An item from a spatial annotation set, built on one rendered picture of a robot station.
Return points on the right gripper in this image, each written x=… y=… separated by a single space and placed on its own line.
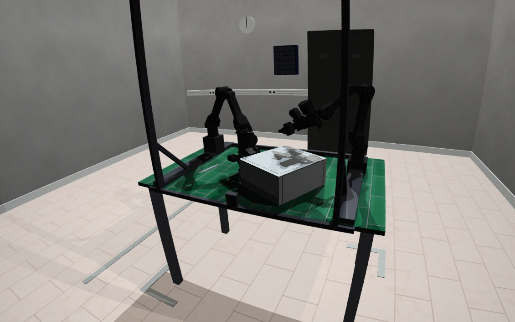
x=289 y=128

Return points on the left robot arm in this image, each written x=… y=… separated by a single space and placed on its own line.
x=242 y=126

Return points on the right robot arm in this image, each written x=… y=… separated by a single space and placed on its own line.
x=356 y=136

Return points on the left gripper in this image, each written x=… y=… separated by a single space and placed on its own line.
x=233 y=157

